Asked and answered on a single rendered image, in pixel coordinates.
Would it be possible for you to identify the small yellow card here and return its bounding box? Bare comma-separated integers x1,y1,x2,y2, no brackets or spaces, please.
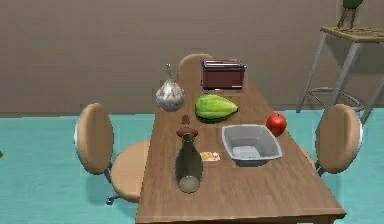
199,151,222,163

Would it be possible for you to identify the dark green plant on stand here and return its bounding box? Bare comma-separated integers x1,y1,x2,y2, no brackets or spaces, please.
336,0,365,30

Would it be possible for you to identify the tan round-backed chair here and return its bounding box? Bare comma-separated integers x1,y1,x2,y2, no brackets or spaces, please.
298,103,364,177
73,102,152,206
176,53,213,81

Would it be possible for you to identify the dark red toaster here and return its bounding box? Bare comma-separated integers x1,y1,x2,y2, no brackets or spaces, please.
200,58,248,92

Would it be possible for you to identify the grey-legged wooden side table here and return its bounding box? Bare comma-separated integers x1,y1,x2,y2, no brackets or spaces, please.
295,25,384,125

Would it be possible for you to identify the brown wooden dining table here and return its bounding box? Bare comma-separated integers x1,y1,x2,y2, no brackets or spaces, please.
135,61,347,224

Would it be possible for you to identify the grey square bowl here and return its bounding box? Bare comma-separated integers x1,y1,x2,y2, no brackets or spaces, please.
221,124,284,167

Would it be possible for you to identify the dark glass bottle with cork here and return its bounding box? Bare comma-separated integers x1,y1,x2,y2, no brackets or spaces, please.
174,126,204,194

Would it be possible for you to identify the red apple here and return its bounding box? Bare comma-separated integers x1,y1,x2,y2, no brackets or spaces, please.
265,112,288,138

